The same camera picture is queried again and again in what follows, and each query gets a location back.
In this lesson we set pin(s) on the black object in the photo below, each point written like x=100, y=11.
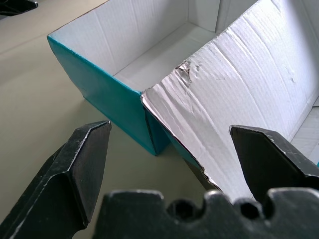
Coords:
x=15, y=5

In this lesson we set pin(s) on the teal cardboard box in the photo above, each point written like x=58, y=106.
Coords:
x=189, y=82

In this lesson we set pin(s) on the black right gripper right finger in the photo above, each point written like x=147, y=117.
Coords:
x=271, y=161

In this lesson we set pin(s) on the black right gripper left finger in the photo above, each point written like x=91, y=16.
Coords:
x=59, y=181

